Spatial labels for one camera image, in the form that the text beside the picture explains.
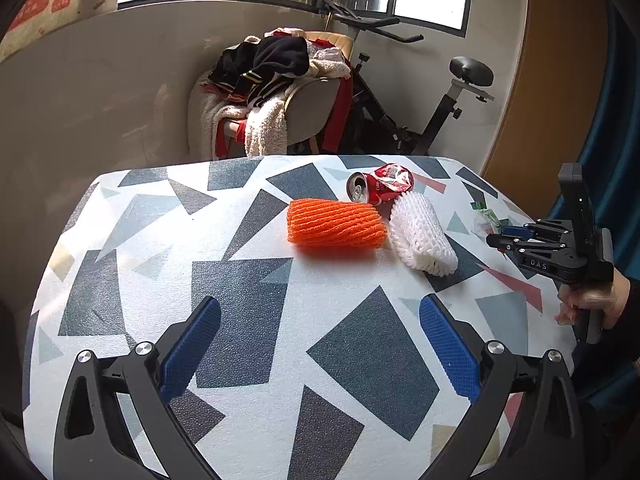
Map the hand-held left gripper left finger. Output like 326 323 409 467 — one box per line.
52 296 222 480

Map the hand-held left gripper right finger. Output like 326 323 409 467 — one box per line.
419 294 588 480

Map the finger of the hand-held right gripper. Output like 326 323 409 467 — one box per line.
500 220 571 241
486 233 569 259

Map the green and white wrapper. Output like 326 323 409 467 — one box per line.
469 201 512 235

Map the person's right forearm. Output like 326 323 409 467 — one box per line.
602 285 640 366

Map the person's right hand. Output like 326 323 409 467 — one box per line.
555 267 633 328

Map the white foam fruit net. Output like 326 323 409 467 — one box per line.
389 191 459 277

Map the black exercise bike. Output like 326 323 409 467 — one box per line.
312 0 496 157

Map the crushed red soda can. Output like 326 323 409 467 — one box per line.
346 164 416 206

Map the wooden door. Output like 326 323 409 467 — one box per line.
480 0 613 211

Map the orange foam fruit net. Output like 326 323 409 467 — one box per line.
286 198 388 250

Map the person's dark pants leg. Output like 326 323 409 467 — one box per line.
572 360 640 480

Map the red garment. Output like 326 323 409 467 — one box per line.
320 80 353 155

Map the white fleece blanket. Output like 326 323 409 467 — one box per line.
200 42 351 158

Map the beige chair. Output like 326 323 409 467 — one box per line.
187 32 356 161

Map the black jacket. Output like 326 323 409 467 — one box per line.
207 35 311 106

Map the red and beige wall poster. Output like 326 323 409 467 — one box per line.
0 0 121 63

